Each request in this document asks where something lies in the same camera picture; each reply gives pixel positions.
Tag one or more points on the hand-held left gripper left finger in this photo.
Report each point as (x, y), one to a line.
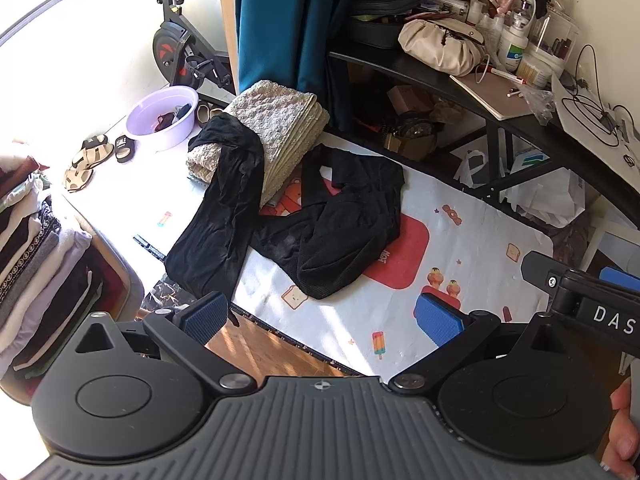
(207, 317)

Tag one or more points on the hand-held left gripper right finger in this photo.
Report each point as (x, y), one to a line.
(440, 317)

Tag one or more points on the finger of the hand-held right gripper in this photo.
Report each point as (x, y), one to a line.
(537, 267)
(622, 277)

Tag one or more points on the black knit sweater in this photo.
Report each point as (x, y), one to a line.
(340, 240)

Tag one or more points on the stack of folded clothes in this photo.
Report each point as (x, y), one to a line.
(40, 260)

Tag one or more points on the person's right hand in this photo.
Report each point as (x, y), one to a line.
(622, 435)

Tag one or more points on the white plastic bag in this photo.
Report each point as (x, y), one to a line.
(545, 195)

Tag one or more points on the cartoon printed mat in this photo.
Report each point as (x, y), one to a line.
(350, 320)

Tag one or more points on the black tights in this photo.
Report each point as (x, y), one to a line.
(220, 220)

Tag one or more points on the black desk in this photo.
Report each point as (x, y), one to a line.
(545, 130)

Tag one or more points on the tan notebook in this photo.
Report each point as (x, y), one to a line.
(500, 97)

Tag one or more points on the black slipper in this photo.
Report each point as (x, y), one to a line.
(125, 147)

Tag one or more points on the purple plastic basin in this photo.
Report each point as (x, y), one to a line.
(145, 135)

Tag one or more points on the folded beige towel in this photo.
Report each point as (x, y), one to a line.
(280, 120)

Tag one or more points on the cardboard box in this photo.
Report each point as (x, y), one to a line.
(407, 100)

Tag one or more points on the white lotion bottle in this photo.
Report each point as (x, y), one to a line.
(514, 50)

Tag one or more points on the clear plastic jar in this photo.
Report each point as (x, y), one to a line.
(555, 35)

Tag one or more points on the beige pouch bag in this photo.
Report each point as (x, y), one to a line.
(435, 45)

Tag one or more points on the black exercise bike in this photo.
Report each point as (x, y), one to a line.
(167, 52)

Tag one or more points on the pink cosmetic tube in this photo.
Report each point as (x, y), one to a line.
(504, 0)

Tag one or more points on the dark grey case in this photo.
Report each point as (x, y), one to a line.
(380, 25)

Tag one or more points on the teal curtain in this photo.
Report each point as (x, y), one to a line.
(280, 25)

